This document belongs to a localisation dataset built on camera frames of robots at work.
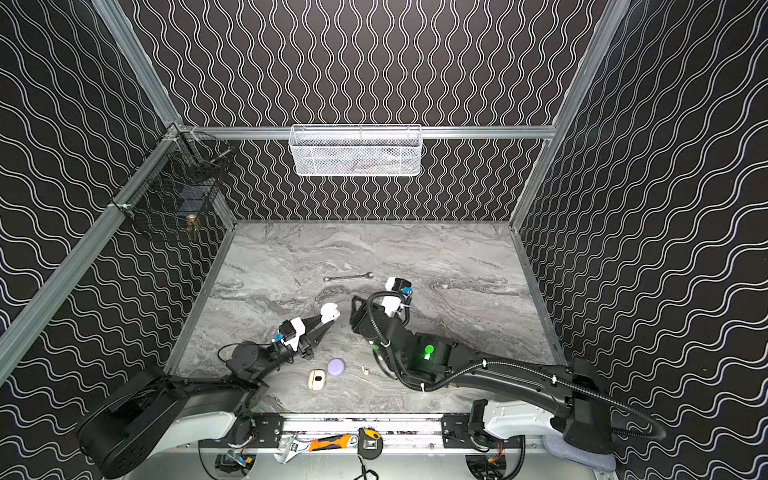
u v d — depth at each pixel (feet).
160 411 1.44
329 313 2.36
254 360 1.99
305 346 2.22
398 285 2.00
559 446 2.31
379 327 1.54
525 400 1.50
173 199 3.05
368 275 3.40
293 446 2.36
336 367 2.73
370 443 2.31
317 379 2.67
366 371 2.74
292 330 2.05
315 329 2.33
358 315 2.06
